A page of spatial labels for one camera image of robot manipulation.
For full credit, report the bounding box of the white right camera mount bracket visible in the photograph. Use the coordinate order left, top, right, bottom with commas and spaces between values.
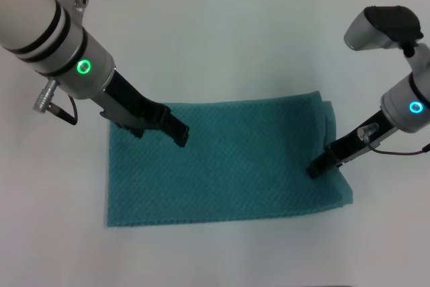
402, 42, 430, 80

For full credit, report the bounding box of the teal waffle-weave towel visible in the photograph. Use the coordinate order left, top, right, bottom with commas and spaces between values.
106, 90, 355, 229

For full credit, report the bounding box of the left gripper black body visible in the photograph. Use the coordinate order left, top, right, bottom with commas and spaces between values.
92, 68, 173, 131

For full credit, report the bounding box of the grey and black right wrist camera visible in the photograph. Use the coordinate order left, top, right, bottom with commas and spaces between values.
343, 5, 424, 52

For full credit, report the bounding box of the black cable with silver connector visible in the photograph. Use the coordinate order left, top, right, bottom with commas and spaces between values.
32, 79, 79, 126

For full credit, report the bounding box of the silver left camera mount bracket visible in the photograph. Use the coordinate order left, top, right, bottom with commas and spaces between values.
72, 0, 90, 15

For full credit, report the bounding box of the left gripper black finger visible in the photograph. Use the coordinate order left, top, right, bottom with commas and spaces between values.
115, 122, 146, 140
163, 108, 191, 148

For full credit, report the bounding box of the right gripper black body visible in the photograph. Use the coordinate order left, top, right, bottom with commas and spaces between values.
327, 109, 398, 167

